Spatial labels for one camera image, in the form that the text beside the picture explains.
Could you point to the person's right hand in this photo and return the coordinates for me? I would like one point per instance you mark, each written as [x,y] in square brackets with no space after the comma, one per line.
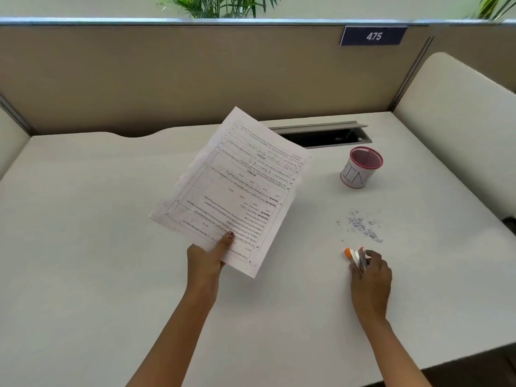
[371,284]

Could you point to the person's left hand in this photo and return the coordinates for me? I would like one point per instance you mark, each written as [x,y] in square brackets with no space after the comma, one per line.
[203,265]

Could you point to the person's left thumb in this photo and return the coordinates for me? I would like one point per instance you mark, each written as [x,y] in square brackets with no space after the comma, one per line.
[225,244]

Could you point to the person's right fingers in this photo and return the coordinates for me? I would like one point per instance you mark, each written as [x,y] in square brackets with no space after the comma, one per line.
[369,258]

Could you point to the orange and silver stapler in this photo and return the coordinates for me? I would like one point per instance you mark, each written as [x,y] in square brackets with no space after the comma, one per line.
[356,257]

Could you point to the printed white paper sheets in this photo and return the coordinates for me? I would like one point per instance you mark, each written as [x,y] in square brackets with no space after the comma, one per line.
[234,189]

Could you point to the person's right forearm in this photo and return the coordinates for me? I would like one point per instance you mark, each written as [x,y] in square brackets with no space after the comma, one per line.
[393,354]

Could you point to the person's left forearm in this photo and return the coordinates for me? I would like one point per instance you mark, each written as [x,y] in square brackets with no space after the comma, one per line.
[171,342]

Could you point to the pile of used staples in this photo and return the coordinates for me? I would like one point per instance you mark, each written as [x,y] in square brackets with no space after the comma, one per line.
[362,225]

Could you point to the red mesh pen cup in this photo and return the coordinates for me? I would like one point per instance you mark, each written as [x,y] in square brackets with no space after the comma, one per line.
[361,168]

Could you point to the white curved side divider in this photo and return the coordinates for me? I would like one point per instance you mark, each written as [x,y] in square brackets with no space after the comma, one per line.
[459,124]

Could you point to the beige desk partition panel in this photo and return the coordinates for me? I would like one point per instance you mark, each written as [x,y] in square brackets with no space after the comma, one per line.
[193,76]

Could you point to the dark blue number plate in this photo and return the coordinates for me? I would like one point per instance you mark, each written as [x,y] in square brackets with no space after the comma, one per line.
[373,36]

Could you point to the white side divider panel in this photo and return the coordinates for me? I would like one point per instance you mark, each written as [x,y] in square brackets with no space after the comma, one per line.
[10,141]

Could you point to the green potted palm plant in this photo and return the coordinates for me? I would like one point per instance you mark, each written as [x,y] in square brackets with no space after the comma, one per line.
[219,4]

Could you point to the green palm plant leaves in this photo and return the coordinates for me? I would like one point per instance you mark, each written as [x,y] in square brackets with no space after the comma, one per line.
[495,7]

